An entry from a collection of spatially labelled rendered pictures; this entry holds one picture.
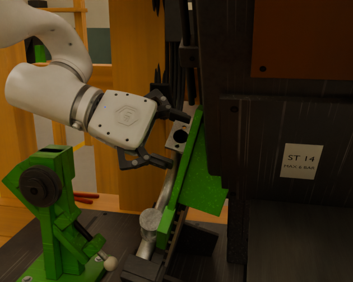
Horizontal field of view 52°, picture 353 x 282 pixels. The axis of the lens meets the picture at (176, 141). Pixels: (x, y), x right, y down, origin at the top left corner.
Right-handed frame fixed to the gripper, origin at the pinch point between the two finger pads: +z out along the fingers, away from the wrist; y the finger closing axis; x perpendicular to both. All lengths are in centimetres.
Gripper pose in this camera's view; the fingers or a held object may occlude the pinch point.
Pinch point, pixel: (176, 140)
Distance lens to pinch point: 64.9
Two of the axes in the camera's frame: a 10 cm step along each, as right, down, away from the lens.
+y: 3.4, -8.5, 4.1
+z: 9.4, 3.4, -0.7
